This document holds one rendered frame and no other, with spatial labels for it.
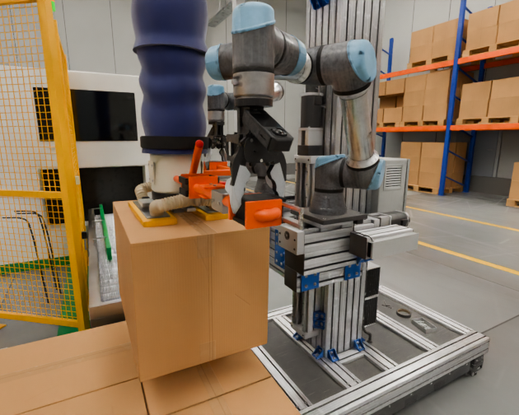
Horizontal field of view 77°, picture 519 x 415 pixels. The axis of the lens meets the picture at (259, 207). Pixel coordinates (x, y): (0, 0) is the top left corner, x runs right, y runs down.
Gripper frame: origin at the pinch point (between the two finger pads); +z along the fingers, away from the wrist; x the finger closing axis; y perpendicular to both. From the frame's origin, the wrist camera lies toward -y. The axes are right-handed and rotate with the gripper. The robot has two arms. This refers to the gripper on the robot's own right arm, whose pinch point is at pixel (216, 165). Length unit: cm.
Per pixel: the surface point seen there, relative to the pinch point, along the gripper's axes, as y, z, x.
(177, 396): 54, 67, -35
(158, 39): 40, -40, -32
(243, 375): 55, 67, -13
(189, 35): 41, -42, -23
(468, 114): -287, -68, 694
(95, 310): -7, 61, -55
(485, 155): -304, 21, 818
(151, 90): 37, -27, -34
